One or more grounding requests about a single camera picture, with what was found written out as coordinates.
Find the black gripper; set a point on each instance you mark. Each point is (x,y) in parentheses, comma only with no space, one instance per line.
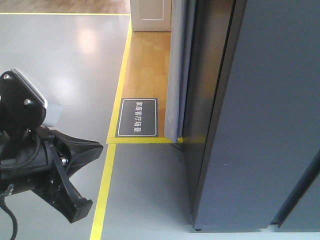
(35,157)

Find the dark grey side-by-side fridge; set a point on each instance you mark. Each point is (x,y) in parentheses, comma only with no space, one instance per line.
(207,87)

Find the dark floor sticker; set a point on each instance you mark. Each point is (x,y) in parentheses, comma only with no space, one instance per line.
(138,117)

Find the white panelled cabinet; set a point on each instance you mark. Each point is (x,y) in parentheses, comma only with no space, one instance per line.
(151,15)

